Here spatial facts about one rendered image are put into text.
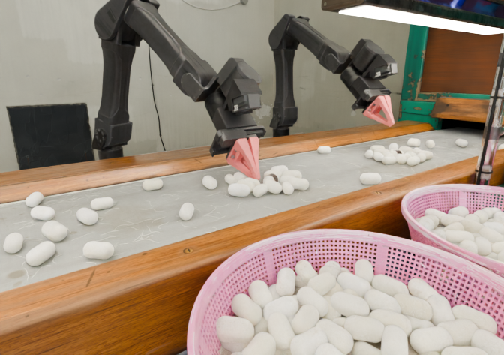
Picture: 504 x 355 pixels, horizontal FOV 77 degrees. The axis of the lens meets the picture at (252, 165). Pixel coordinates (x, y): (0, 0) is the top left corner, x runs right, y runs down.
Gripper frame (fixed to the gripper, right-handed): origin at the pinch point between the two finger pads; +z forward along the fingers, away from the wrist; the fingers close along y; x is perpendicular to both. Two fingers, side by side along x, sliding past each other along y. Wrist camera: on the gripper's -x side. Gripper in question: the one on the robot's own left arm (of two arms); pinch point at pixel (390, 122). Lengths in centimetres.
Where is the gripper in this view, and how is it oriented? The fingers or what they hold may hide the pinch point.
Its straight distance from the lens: 91.1
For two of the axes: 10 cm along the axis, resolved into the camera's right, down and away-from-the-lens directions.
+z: 4.2, 8.0, -4.4
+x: -3.5, 5.9, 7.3
